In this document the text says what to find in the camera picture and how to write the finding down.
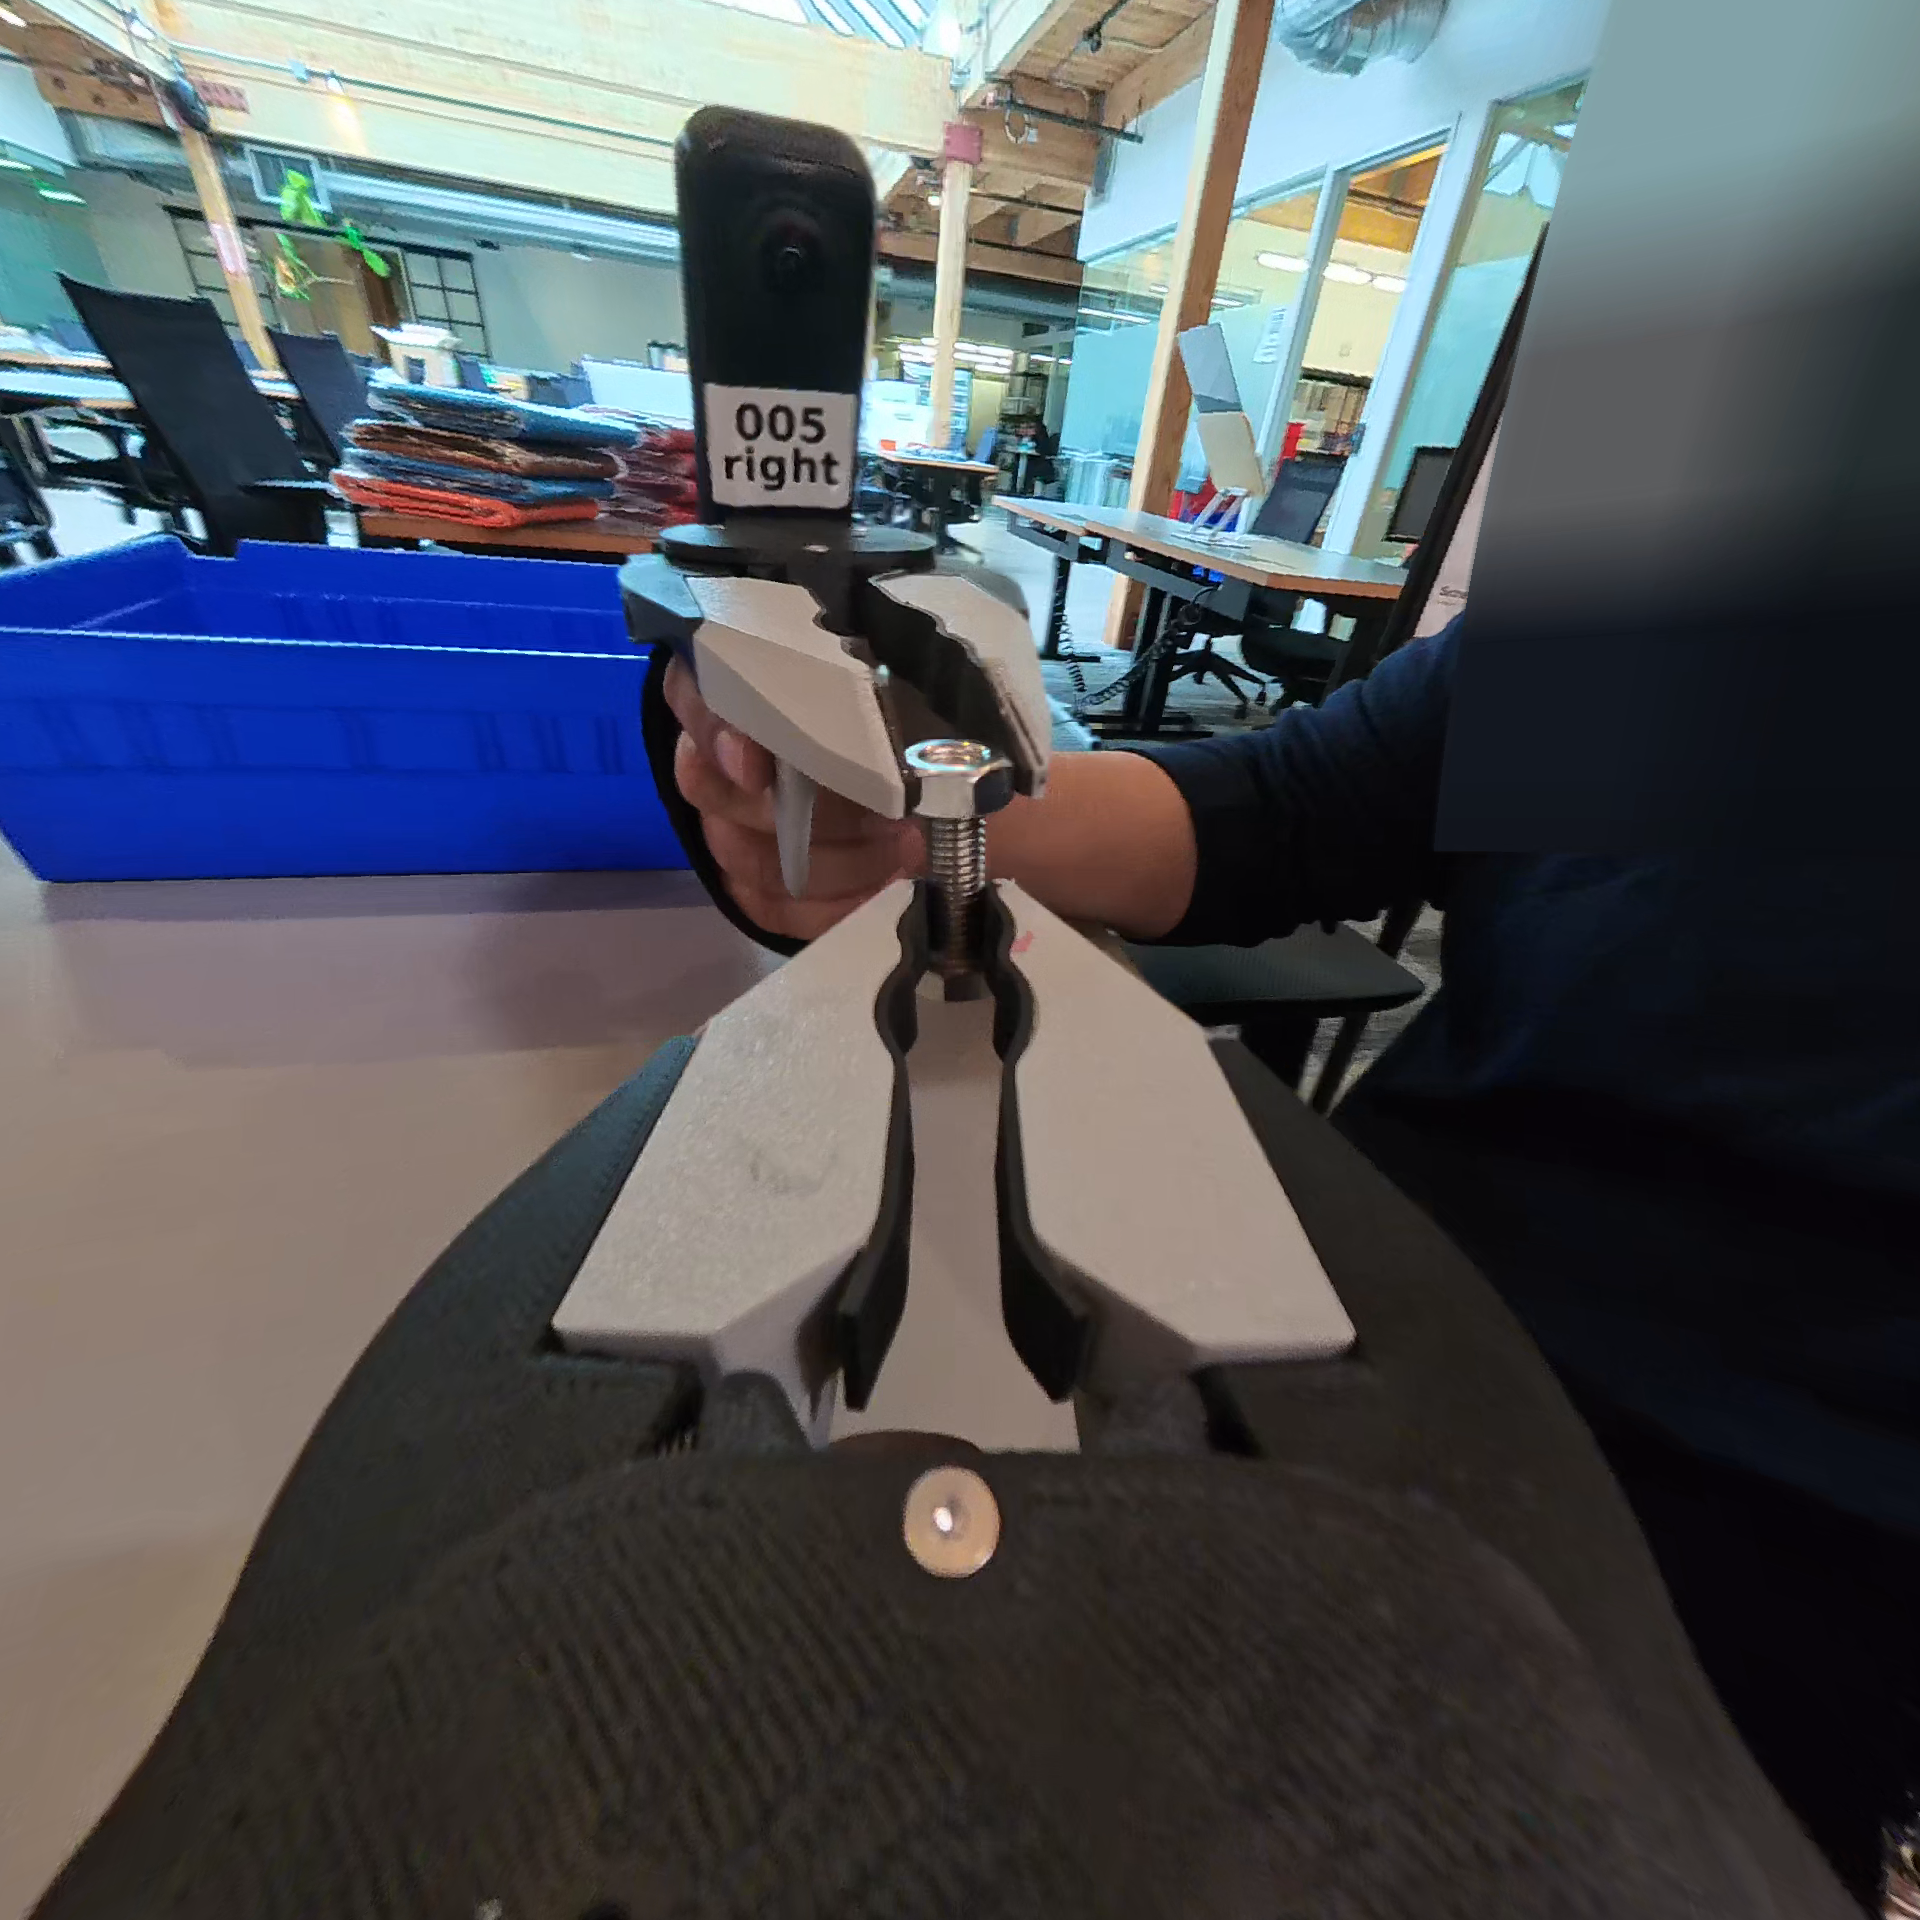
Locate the long steel hex bolt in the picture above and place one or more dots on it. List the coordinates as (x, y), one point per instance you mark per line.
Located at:
(956, 867)

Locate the white standing card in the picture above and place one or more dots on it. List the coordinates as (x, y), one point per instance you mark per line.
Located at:
(1223, 450)

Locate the grey padded office chair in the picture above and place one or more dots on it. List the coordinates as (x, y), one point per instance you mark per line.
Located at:
(1274, 968)

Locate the black office chair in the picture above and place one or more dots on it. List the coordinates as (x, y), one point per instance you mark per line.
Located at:
(181, 390)
(323, 390)

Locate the green hanging decoration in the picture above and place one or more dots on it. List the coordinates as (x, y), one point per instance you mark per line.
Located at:
(301, 195)

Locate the medium steel hex nut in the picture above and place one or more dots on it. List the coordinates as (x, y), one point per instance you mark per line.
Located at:
(953, 782)

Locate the stack of folded cloths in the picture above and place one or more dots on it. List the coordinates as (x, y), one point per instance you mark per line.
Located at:
(480, 465)

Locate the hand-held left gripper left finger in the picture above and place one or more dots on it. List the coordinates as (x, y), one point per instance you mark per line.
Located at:
(721, 1171)

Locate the person's right forearm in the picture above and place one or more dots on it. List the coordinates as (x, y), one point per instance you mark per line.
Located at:
(1274, 811)

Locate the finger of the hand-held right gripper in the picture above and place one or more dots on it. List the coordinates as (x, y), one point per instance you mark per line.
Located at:
(781, 690)
(991, 674)

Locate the person's right hand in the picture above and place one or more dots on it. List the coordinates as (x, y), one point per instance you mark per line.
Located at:
(854, 862)

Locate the wooden post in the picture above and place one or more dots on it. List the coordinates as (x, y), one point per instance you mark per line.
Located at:
(1200, 225)

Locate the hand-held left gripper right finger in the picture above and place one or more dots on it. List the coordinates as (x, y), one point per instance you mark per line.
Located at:
(1170, 1171)

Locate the blue plastic bin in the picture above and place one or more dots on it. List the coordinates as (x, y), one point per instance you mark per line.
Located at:
(301, 720)

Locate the wooden office desk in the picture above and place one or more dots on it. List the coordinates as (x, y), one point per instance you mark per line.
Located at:
(1200, 549)

